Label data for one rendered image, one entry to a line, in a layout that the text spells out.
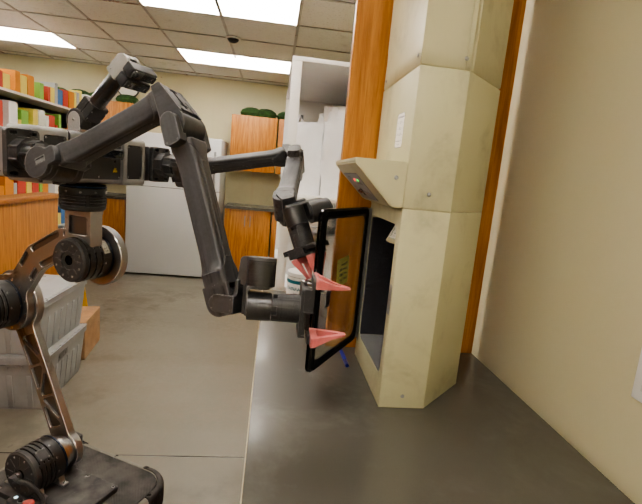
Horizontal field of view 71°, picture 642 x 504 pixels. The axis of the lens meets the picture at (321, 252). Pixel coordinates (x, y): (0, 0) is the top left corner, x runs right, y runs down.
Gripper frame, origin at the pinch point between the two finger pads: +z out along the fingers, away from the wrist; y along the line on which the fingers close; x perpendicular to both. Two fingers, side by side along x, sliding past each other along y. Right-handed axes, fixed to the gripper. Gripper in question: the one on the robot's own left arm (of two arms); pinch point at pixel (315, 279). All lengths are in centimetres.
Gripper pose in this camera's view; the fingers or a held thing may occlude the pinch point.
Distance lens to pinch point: 115.3
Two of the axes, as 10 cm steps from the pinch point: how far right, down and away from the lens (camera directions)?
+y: -8.4, 2.8, 4.5
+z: 3.0, 9.5, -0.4
